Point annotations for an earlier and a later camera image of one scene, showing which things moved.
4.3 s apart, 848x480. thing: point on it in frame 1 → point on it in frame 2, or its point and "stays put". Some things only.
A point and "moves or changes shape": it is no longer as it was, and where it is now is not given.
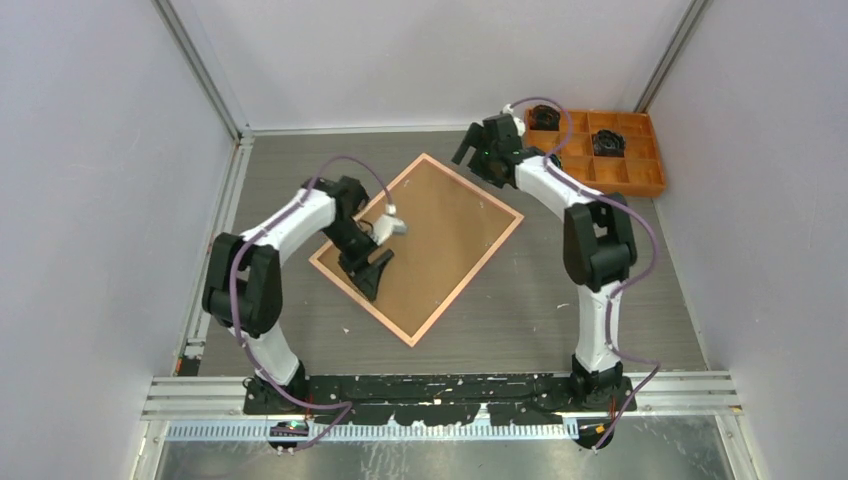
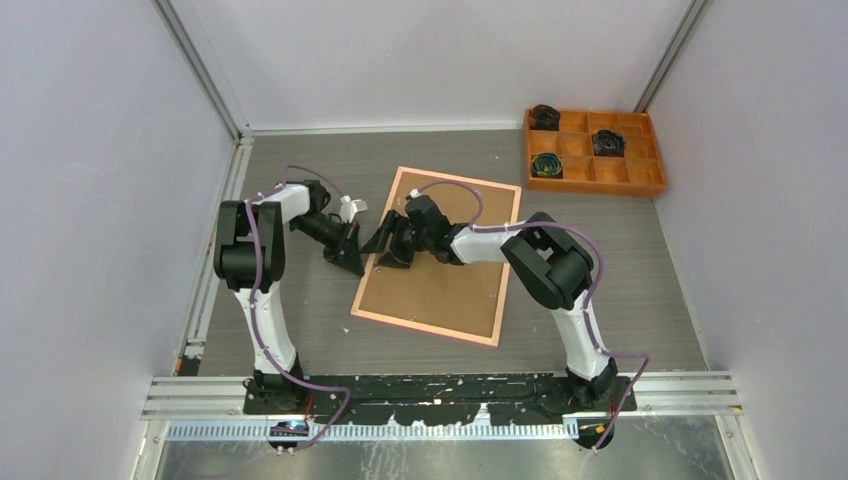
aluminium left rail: (198, 325) stays put
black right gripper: (472, 139) → (398, 257)
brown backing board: (449, 227) moves or changes shape
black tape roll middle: (609, 144) stays put
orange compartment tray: (638, 172) stays put
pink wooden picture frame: (410, 341) → (408, 324)
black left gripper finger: (367, 278) → (349, 258)
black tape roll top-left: (544, 117) stays put
